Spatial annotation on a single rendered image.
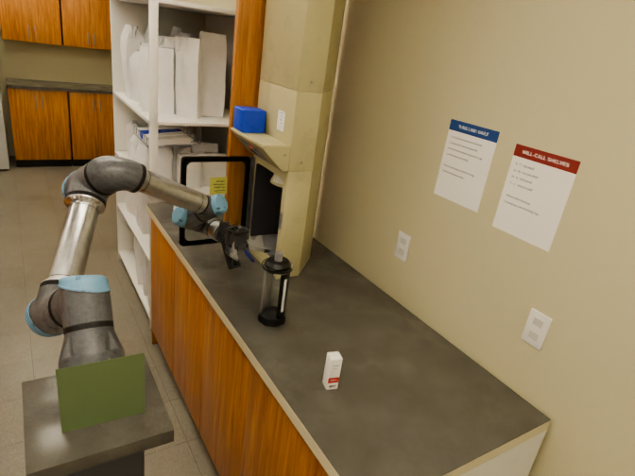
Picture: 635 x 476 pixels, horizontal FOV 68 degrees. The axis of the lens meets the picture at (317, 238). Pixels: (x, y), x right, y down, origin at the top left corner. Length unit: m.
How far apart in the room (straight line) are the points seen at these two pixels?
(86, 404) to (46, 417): 0.13
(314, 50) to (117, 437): 1.35
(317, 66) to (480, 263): 0.91
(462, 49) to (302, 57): 0.55
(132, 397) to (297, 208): 0.96
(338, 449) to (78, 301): 0.75
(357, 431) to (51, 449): 0.74
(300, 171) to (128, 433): 1.09
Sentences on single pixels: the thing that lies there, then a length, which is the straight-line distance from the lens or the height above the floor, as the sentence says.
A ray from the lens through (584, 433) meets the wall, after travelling 1.66.
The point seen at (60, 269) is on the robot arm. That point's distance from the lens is 1.48.
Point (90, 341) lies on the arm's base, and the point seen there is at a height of 1.15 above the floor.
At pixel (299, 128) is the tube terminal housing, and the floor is 1.58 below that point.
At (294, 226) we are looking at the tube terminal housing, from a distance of 1.93.
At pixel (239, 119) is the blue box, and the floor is 1.56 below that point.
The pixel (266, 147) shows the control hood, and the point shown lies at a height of 1.50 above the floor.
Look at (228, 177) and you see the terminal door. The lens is 2.08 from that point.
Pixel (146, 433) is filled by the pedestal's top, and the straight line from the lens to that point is 1.33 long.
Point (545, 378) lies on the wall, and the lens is 1.66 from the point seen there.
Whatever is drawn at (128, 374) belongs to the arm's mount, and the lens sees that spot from 1.29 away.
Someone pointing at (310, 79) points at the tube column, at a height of 1.75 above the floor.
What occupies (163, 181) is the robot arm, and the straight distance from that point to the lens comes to 1.60.
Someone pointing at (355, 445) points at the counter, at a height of 0.94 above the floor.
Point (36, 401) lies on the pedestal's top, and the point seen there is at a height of 0.94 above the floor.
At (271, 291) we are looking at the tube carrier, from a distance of 1.62.
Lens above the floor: 1.88
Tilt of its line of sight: 22 degrees down
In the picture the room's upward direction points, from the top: 8 degrees clockwise
